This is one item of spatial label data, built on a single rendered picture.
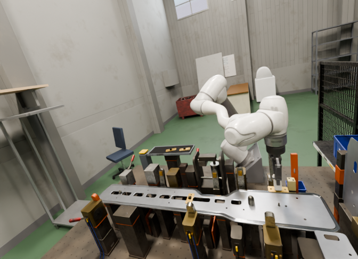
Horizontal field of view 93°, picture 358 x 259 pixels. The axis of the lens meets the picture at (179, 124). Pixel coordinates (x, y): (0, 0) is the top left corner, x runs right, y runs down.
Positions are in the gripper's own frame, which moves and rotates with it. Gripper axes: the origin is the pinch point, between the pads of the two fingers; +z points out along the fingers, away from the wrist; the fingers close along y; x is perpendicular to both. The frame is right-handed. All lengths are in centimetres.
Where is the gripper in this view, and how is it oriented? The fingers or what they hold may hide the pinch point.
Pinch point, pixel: (277, 182)
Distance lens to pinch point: 97.3
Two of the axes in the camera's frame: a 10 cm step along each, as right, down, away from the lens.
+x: 9.2, -0.9, -3.8
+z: 2.1, 9.3, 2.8
